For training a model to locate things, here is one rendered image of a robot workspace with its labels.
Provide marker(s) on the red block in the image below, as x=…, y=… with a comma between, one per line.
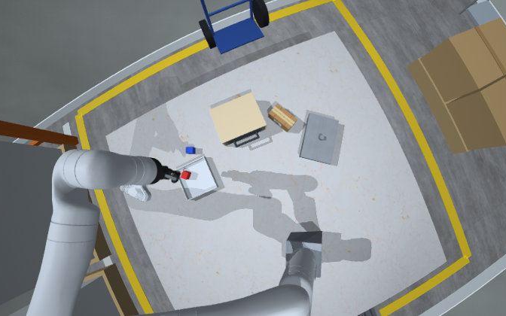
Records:
x=186, y=175

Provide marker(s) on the brown cardboard box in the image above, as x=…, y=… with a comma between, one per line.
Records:
x=282, y=117

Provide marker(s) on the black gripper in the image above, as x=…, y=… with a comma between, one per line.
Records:
x=162, y=173

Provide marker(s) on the grey metal lid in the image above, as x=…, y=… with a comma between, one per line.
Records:
x=319, y=138

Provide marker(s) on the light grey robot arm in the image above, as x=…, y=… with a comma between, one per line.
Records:
x=72, y=234

